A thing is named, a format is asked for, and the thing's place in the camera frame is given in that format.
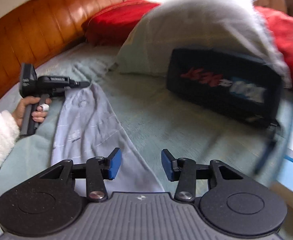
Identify black printed pouch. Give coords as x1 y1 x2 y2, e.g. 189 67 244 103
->
166 48 283 174

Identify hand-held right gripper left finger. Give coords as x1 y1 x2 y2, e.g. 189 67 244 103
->
40 147 122 202

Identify long red quilt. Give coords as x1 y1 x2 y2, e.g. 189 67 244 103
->
254 6 293 88

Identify grey green pillow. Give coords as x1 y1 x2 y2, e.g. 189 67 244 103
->
115 0 293 88

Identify person's left hand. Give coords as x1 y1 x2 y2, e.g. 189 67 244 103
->
12 96 52 127

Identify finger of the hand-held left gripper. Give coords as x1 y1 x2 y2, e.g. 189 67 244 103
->
68 79 91 89

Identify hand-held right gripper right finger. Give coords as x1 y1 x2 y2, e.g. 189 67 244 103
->
161 149 244 203

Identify wooden headboard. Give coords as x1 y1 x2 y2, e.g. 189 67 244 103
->
0 0 134 105

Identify grey pants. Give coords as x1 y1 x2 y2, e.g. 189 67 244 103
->
51 81 165 198

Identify red folded quilt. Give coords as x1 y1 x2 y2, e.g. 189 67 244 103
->
81 0 162 47

